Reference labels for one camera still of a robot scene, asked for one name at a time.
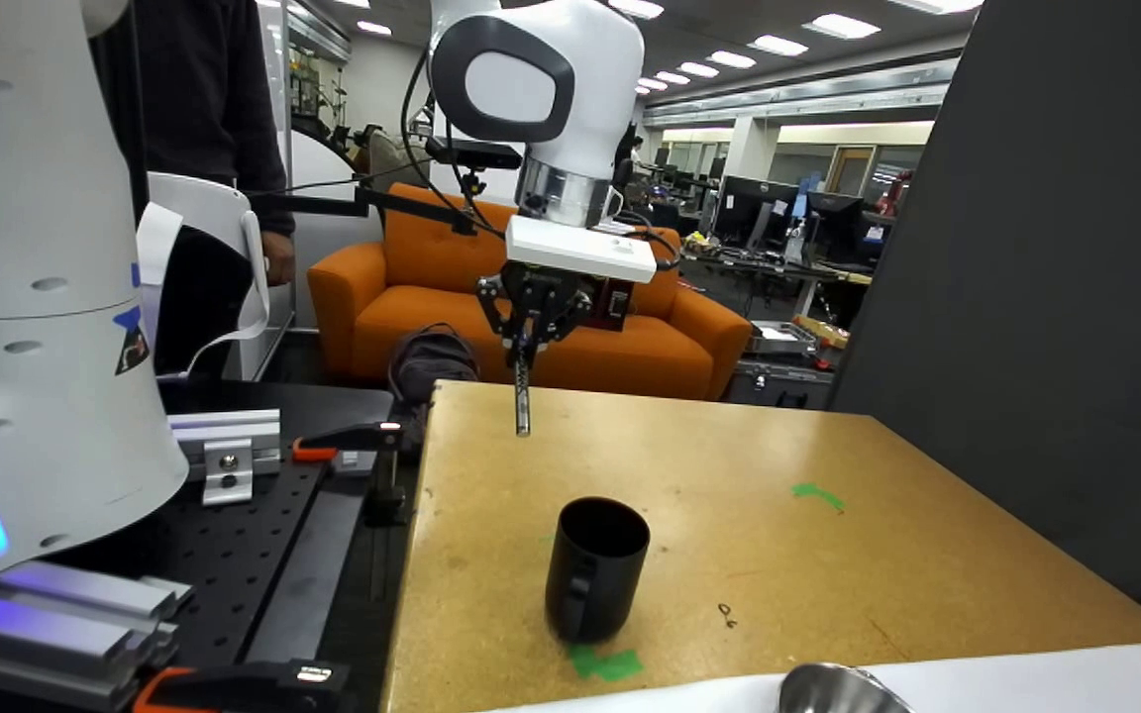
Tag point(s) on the person's bare hand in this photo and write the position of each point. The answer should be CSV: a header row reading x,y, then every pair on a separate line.
x,y
279,257

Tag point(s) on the orange and black clamp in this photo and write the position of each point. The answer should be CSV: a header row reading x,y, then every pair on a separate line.
x,y
255,686

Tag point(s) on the black computer monitor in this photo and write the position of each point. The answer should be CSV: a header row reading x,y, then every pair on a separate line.
x,y
754,210
849,231

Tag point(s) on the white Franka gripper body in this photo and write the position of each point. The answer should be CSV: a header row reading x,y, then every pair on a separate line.
x,y
582,247

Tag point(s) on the silver angle bracket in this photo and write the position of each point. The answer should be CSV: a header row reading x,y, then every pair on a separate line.
x,y
226,471

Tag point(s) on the short aluminium extrusion bar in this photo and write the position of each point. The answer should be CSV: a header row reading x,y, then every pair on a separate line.
x,y
220,426

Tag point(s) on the black camera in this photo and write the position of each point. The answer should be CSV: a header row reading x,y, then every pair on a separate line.
x,y
471,153

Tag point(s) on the blue capped marker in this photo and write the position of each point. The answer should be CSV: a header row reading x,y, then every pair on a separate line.
x,y
523,401

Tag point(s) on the white chair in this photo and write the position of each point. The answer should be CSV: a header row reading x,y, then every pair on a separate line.
x,y
220,210

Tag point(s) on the black backpack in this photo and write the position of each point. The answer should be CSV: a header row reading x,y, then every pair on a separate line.
x,y
433,362

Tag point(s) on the long aluminium extrusion rails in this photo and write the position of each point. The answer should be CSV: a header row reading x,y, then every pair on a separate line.
x,y
41,626

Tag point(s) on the black backdrop board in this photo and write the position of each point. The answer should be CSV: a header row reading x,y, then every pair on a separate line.
x,y
1058,264

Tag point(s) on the orange sofa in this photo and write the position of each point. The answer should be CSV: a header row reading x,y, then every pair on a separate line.
x,y
384,317

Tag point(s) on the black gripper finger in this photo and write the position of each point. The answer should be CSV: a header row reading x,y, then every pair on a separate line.
x,y
548,311
512,323

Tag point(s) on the red microwave oven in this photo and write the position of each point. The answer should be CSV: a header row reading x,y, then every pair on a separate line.
x,y
615,303

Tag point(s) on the person in dark clothing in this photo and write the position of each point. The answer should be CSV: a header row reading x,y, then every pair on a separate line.
x,y
199,92

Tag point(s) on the metal bowl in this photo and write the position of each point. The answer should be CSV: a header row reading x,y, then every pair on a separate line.
x,y
840,692

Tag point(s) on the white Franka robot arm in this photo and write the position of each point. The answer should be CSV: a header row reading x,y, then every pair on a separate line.
x,y
30,264

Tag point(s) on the black mug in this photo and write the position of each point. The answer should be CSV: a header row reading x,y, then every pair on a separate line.
x,y
590,578

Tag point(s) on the rectangular ceiling light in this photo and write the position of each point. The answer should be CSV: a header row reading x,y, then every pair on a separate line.
x,y
778,45
840,25

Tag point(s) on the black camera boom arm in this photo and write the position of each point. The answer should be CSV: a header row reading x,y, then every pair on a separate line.
x,y
415,203

